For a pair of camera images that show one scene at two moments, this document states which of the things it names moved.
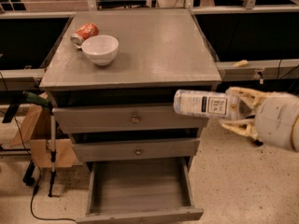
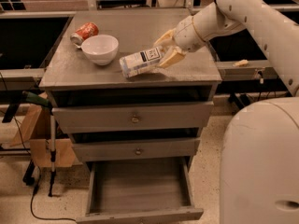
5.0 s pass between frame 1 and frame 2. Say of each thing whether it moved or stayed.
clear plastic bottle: moved
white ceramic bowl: stayed
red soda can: stayed
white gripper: moved
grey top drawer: stayed
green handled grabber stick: stayed
